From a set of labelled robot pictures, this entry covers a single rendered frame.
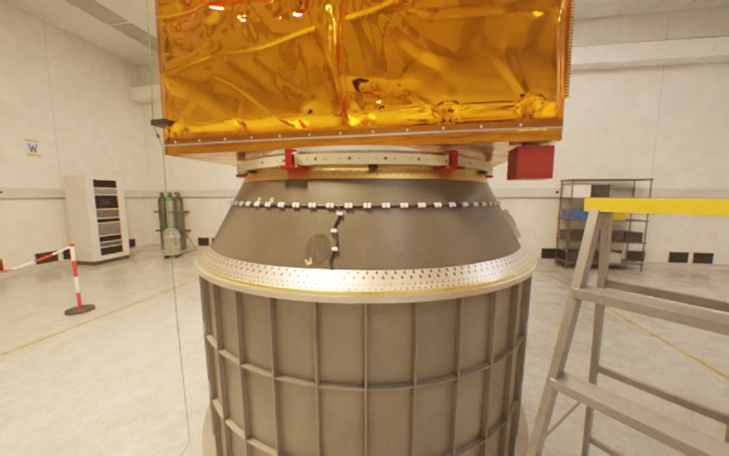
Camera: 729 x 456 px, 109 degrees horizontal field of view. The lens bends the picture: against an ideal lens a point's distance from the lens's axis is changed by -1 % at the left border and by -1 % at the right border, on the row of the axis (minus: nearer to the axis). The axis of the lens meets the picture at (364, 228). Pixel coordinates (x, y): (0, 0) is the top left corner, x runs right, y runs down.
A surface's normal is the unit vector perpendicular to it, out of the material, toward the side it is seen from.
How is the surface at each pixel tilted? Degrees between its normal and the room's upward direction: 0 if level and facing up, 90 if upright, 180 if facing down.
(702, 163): 90
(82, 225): 90
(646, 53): 90
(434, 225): 62
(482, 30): 89
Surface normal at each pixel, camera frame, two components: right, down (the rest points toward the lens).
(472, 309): 0.40, 0.11
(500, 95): -0.20, 0.14
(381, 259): 0.05, -0.36
